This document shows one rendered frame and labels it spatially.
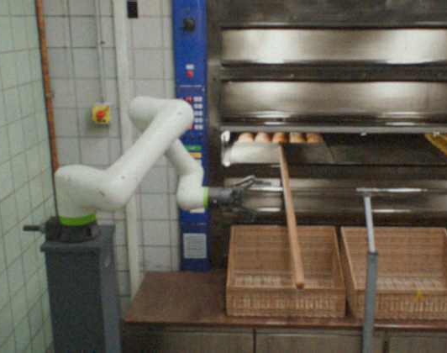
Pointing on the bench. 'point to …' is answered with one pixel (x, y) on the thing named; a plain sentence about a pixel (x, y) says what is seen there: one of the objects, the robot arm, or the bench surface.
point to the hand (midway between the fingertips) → (269, 198)
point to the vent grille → (194, 245)
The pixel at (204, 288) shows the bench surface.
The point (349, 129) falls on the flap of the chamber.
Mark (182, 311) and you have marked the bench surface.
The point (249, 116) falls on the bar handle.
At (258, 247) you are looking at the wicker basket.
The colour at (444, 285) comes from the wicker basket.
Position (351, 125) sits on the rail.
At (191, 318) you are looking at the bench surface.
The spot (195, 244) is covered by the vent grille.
